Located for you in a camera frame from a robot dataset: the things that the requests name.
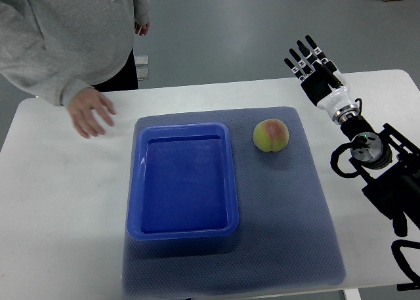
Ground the person's hand on table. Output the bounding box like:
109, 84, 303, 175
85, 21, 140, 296
67, 87, 116, 139

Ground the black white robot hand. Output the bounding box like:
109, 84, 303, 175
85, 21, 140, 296
284, 35, 361, 123

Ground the person's far hand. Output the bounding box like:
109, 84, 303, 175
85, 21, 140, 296
134, 22, 150, 36

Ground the green red peach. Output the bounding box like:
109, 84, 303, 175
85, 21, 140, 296
253, 119, 289, 152

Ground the grey sweatshirt sleeve forearm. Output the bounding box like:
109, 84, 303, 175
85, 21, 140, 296
0, 0, 96, 107

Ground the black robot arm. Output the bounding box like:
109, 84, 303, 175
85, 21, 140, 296
330, 104, 419, 238

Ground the upper clear floor tile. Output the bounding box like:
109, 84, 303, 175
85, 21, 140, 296
135, 55, 148, 66

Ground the grey sweatshirt torso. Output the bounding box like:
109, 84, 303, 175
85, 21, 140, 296
0, 0, 151, 94

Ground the blue plastic tray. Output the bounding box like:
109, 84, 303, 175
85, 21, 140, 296
126, 123, 239, 242

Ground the grey blue textured mat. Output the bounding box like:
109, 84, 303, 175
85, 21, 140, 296
122, 107, 346, 299

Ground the white table leg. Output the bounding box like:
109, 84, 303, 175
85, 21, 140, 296
343, 289, 362, 300

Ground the black cable loop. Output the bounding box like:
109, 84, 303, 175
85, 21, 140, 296
390, 239, 420, 291

